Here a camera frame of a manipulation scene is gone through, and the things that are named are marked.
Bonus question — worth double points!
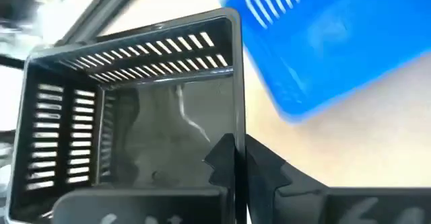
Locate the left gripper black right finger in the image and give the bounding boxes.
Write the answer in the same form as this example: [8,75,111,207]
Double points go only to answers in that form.
[244,135,431,224]

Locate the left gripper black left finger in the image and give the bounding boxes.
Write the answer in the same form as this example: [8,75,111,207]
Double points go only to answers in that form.
[53,133,237,224]

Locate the black slotted plastic basket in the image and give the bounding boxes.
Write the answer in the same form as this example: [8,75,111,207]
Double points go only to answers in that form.
[5,7,246,224]

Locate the blue slotted plastic basket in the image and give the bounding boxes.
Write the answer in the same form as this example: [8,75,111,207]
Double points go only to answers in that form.
[218,0,431,126]

